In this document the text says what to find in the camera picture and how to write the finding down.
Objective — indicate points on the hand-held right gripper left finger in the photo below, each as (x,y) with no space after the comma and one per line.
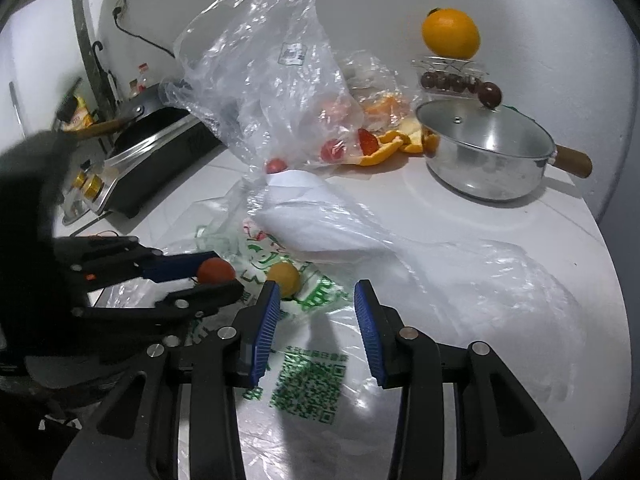
(265,330)

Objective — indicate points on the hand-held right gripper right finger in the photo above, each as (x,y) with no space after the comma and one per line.
(367,330)

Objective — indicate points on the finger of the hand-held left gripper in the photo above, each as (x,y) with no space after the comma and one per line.
(175,266)
(200,300)

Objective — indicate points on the yellow cherry tomato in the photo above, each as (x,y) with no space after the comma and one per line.
(283,276)

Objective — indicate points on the green printed plastic bag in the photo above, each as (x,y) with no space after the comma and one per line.
(450,285)

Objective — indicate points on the silver induction cooker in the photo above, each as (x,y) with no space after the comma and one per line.
(150,175)

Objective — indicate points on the yellow oil bottle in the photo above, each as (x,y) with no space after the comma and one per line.
(80,112)

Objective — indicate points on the orange peel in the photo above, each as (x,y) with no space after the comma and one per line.
(395,144)

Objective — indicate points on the black umbrella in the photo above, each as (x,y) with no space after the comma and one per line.
(107,85)

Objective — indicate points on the large clear plastic bag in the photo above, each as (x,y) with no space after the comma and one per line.
(260,85)

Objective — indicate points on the grey vertical pipe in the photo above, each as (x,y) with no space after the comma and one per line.
(82,35)

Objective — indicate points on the steel pot lid brown knob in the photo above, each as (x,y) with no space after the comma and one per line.
(480,127)

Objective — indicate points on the small clear plastic bag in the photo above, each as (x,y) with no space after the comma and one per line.
(370,70)

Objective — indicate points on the clear box of dark fruit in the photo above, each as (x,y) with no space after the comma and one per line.
(445,80)

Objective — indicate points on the large orange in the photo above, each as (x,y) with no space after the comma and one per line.
(450,32)

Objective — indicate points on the small white wall socket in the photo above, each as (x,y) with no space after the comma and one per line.
(120,6)

